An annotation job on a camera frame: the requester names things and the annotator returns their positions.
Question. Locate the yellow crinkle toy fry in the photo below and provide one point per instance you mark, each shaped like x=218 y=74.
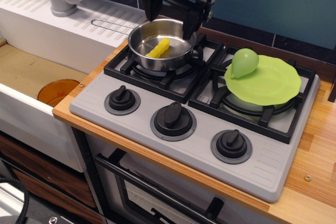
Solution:
x=159 y=49

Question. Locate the small green toy pear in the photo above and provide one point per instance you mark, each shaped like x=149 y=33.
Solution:
x=244 y=62

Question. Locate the stainless steel pan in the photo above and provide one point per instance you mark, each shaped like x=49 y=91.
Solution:
x=144 y=37

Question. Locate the black left stove knob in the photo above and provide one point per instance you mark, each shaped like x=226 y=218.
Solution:
x=122 y=101

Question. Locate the black stove knob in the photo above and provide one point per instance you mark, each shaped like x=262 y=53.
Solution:
x=122 y=101
x=231 y=147
x=173 y=123

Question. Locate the black middle stove knob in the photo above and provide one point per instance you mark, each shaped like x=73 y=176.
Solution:
x=173 y=123

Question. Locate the light green plastic plate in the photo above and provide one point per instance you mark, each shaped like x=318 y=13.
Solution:
x=273 y=82

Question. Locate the black right stove knob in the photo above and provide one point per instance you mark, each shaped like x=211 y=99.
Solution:
x=231 y=147

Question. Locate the grey toy stove top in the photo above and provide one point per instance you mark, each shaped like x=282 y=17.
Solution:
x=262 y=175

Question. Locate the black left burner grate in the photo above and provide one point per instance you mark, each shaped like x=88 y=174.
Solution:
x=177 y=85

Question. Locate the black burner grate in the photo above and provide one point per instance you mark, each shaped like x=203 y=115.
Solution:
x=283 y=122
x=177 y=85

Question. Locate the black right burner grate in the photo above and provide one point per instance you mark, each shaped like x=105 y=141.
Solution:
x=283 y=122

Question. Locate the white toy sink unit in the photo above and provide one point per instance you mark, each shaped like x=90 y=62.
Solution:
x=38 y=48

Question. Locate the orange sink drain plug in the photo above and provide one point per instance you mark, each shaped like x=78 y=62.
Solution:
x=54 y=92

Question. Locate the wooden drawer front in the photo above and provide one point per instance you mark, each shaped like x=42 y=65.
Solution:
x=50 y=180

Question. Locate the oven door with black handle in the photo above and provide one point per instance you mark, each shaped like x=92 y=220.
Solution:
x=145 y=193

